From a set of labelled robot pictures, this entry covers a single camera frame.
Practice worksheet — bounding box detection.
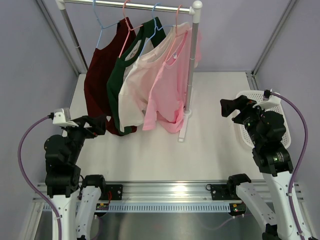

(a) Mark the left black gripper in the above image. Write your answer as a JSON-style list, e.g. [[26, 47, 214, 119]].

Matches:
[[63, 113, 106, 164]]

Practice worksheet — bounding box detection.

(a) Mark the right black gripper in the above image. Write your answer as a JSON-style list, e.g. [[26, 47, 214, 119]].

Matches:
[[220, 95, 271, 147]]

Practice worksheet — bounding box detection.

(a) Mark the cream white t shirt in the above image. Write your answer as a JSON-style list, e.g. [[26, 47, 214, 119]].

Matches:
[[118, 22, 190, 132]]

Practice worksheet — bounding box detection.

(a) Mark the dark red t shirt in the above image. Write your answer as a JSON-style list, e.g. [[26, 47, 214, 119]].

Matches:
[[84, 18, 136, 136]]

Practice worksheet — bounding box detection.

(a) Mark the green and white t shirt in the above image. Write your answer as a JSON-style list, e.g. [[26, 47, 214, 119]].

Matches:
[[106, 17, 166, 136]]

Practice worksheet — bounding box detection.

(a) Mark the pink hanger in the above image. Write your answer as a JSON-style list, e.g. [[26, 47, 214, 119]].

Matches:
[[165, 4, 183, 62], [117, 0, 144, 58]]

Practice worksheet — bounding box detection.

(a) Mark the light blue hanger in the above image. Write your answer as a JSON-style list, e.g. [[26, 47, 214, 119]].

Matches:
[[138, 2, 174, 58], [92, 0, 118, 49]]

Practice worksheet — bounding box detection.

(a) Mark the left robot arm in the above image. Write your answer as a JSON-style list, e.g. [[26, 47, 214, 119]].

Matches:
[[44, 109, 108, 240]]

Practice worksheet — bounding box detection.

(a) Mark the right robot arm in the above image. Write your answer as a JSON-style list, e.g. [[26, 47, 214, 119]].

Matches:
[[220, 90, 315, 240]]

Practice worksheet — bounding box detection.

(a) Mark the pink t shirt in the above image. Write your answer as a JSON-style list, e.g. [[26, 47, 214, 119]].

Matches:
[[142, 28, 192, 134]]

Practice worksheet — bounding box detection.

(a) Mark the white plastic basket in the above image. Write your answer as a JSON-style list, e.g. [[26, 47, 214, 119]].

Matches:
[[235, 90, 292, 150]]

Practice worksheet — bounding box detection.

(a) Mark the silver white clothes rack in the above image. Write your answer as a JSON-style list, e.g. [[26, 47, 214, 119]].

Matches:
[[56, 0, 203, 143]]

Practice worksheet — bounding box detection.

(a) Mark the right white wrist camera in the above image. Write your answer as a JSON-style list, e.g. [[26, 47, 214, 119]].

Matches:
[[253, 89, 281, 110]]

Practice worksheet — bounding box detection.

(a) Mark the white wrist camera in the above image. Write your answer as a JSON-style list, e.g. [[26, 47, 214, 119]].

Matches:
[[52, 107, 79, 127], [253, 89, 281, 110]]

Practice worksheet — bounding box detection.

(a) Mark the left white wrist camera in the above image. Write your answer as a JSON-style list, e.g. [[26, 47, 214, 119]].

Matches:
[[52, 107, 79, 127]]

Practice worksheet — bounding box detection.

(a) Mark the right aluminium frame post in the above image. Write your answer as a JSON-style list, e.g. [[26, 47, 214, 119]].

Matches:
[[245, 0, 299, 90]]

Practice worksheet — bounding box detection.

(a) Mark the aluminium frame post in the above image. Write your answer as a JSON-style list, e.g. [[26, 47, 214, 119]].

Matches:
[[245, 0, 299, 90], [34, 0, 81, 77]]

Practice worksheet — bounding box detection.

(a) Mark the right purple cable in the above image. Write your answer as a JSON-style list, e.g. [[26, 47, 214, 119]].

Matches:
[[274, 91, 309, 237]]

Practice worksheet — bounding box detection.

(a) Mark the purple cable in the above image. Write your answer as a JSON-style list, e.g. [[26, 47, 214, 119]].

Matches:
[[17, 115, 63, 240], [274, 91, 309, 237]]

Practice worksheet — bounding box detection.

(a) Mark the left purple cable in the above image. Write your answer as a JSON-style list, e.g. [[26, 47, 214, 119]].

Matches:
[[17, 115, 63, 240]]

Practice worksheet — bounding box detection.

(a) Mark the white slotted cable duct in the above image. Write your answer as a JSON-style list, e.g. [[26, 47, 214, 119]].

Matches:
[[42, 201, 231, 213]]

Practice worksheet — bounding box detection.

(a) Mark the aluminium mounting rail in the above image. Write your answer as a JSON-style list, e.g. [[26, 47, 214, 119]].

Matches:
[[32, 180, 305, 204]]

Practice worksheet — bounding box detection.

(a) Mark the left aluminium frame post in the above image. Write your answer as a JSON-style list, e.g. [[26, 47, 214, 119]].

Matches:
[[34, 0, 81, 77]]

